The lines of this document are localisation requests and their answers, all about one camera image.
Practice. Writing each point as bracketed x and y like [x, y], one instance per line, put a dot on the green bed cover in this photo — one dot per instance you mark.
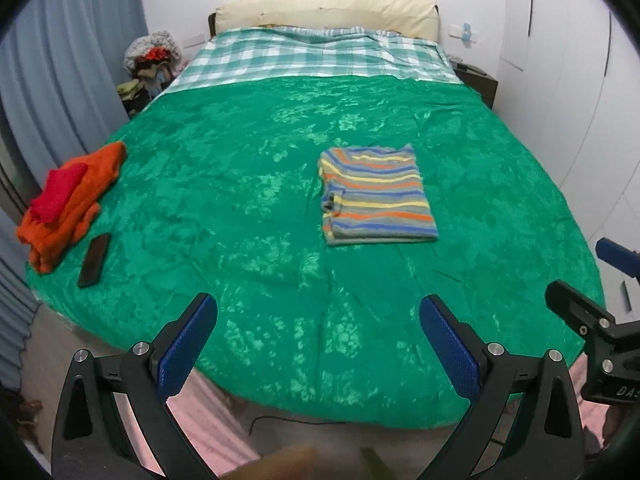
[220, 193]

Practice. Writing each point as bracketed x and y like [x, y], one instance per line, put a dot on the cream headboard pillow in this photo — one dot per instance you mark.
[410, 18]

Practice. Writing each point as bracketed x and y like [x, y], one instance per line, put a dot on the dark nightstand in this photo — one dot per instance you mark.
[475, 78]

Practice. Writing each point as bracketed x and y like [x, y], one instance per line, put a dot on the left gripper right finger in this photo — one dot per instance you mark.
[545, 440]

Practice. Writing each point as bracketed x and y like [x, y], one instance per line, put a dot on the striped knit sweater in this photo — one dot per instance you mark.
[374, 195]

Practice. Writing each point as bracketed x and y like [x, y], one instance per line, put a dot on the white wardrobe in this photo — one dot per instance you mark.
[569, 90]

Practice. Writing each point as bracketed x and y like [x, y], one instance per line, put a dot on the green plaid bed sheet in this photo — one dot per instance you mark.
[257, 53]

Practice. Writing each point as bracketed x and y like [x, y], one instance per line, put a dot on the pile of clothes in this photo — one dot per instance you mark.
[152, 63]

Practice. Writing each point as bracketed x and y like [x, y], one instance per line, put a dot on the blue curtain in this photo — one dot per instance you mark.
[61, 61]

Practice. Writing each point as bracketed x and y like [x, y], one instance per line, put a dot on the red folded garment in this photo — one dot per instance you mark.
[60, 185]

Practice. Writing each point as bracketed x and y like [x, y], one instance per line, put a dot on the orange folded garment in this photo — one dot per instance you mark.
[47, 242]

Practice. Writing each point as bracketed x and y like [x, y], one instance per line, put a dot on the pink pajama left leg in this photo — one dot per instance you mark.
[205, 415]

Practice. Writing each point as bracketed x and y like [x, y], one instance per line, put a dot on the black smartphone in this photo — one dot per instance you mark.
[91, 269]

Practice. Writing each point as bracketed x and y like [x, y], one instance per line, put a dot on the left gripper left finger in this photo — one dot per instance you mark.
[90, 440]

